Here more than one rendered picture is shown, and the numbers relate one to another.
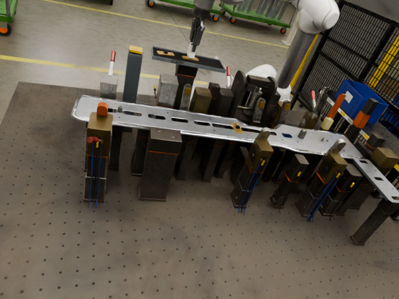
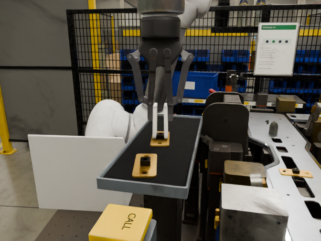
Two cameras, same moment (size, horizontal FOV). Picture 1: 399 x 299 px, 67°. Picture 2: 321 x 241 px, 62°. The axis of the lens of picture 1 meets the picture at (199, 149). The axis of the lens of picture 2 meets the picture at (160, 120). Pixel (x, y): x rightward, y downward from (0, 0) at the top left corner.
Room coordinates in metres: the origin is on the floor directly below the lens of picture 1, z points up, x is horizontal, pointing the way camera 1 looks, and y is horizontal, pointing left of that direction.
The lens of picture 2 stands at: (1.22, 0.64, 1.37)
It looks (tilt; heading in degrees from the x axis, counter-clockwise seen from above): 17 degrees down; 301
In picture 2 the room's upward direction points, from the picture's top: straight up
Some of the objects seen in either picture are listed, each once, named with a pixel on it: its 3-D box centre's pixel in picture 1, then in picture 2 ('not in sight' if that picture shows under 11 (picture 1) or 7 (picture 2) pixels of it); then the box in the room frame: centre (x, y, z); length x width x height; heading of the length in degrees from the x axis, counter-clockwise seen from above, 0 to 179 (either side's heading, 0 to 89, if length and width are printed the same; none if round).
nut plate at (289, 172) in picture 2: (237, 127); (295, 171); (1.23, -0.14, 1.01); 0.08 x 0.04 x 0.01; 18
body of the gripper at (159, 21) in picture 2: (199, 17); (160, 42); (1.49, 0.18, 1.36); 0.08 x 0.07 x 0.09; 28
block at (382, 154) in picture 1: (367, 180); (281, 131); (1.35, -0.88, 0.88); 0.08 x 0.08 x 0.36; 19
